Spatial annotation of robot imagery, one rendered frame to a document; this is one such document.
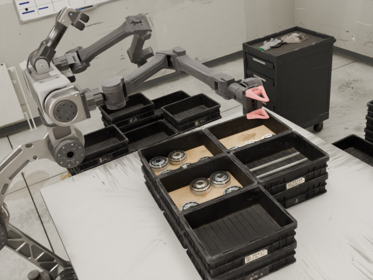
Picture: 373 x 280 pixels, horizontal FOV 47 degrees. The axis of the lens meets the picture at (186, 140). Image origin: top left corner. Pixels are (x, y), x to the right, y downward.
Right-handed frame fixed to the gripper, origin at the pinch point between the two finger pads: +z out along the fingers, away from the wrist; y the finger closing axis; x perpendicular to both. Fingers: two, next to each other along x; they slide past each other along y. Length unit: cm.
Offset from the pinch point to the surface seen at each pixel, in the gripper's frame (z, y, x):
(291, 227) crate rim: 6, 53, -7
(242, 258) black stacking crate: 3, 58, 15
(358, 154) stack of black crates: -76, 116, -142
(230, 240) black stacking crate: -11, 62, 11
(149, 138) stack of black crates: -183, 107, -22
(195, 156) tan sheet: -75, 62, -8
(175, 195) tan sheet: -51, 62, 16
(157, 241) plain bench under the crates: -41, 76, 33
